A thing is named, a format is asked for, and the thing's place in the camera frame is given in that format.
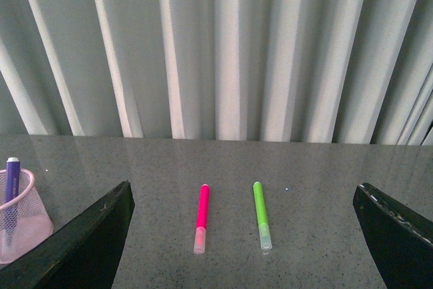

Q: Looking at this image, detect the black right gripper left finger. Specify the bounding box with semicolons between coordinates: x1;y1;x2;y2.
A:
1;181;135;288

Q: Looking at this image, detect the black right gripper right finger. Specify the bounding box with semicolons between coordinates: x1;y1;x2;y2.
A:
352;183;432;288

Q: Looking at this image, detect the purple marker pen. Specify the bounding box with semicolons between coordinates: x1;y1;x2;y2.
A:
3;157;20;250

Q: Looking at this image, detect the pink marker pen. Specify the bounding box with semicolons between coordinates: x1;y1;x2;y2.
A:
193;184;210;254

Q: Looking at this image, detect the pink mesh pen cup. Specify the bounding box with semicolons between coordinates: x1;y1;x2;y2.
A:
1;169;53;265

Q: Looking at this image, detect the green marker pen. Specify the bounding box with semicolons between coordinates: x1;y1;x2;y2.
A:
252;181;272;254

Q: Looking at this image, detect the white pleated curtain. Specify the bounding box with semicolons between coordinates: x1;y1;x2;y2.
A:
1;0;432;146

